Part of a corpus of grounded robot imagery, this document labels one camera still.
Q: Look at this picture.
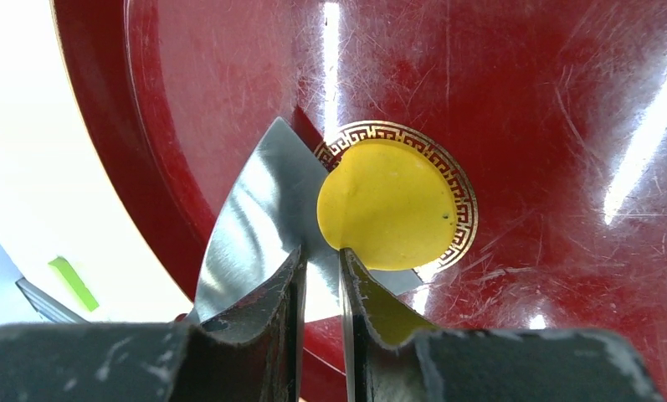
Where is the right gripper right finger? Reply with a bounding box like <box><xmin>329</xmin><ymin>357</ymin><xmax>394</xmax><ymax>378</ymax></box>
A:
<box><xmin>339</xmin><ymin>249</ymin><xmax>662</xmax><ymax>401</ymax></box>

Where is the yellow dough ball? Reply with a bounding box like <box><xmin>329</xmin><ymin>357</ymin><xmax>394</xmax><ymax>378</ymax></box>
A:
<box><xmin>316</xmin><ymin>139</ymin><xmax>458</xmax><ymax>271</ymax></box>

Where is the red round tray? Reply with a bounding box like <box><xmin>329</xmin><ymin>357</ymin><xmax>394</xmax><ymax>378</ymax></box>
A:
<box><xmin>51</xmin><ymin>1</ymin><xmax>667</xmax><ymax>401</ymax></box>

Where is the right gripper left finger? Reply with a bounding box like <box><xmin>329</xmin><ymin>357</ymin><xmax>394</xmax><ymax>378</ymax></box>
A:
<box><xmin>0</xmin><ymin>249</ymin><xmax>306</xmax><ymax>401</ymax></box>

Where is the metal scraper wooden handle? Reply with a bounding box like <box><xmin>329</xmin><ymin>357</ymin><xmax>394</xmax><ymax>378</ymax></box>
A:
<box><xmin>186</xmin><ymin>116</ymin><xmax>426</xmax><ymax>326</ymax></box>

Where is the green small block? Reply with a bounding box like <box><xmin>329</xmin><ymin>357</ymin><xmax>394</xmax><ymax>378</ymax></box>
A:
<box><xmin>48</xmin><ymin>256</ymin><xmax>100</xmax><ymax>312</ymax></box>

